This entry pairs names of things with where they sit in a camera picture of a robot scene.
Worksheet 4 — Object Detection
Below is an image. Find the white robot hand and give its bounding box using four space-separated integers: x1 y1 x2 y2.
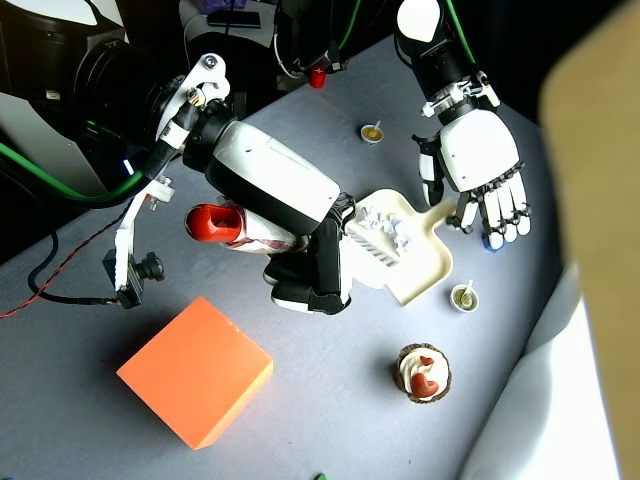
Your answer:
412 107 532 250
204 118 358 315

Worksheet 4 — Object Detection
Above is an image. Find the white fabric sheet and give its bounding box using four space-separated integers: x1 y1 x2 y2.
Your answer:
457 264 624 480

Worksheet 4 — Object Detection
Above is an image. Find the blurred tan board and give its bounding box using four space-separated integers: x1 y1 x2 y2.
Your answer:
537 0 640 480

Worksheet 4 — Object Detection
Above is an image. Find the cream plastic dustpan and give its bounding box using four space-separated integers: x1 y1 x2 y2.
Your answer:
344 188 455 307

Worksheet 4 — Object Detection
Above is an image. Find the cream brush with grey bristles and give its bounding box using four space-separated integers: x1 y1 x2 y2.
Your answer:
183 199 404 271

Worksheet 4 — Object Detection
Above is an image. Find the grey table cloth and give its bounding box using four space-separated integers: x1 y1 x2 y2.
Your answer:
0 34 584 480

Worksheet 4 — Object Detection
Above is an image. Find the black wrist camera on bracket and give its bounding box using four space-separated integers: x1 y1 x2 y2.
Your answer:
102 175 175 310

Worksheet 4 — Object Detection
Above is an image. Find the red and black twisted cable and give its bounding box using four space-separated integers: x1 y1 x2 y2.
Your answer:
0 197 145 320

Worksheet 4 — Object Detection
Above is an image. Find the thin green cable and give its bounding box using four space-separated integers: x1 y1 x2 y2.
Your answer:
339 0 363 51
444 0 479 67

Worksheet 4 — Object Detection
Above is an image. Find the white cable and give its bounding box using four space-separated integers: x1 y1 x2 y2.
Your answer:
273 13 307 79

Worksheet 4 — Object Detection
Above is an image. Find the black flat device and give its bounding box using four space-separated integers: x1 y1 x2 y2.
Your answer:
207 10 262 30

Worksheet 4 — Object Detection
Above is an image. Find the orange foam block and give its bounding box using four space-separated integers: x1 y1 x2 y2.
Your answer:
115 295 275 451

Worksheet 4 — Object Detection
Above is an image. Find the thick green cable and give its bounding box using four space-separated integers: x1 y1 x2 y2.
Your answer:
0 142 147 205

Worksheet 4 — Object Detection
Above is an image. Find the small bowl of greenish soup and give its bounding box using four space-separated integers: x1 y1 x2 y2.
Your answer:
449 282 480 314

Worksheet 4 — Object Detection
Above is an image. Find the toy cupcake with red hearts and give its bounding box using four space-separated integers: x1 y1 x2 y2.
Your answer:
393 342 454 405

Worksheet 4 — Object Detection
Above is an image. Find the thin black cable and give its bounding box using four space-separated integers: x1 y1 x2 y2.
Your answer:
28 229 122 307

